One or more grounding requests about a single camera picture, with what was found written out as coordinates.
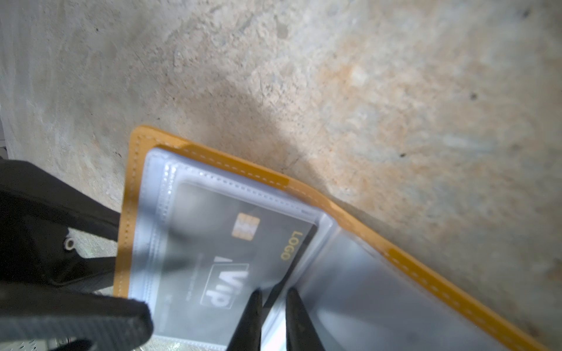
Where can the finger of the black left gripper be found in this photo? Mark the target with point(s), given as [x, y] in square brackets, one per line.
[89, 321]
[37, 212]

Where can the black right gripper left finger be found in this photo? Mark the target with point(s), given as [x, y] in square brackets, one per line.
[247, 336]

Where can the yellow leather card holder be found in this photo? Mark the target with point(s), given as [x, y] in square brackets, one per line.
[361, 291]

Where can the black VIP card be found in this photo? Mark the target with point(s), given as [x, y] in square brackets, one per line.
[222, 245]

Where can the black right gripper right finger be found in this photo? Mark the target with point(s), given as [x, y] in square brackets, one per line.
[301, 334]

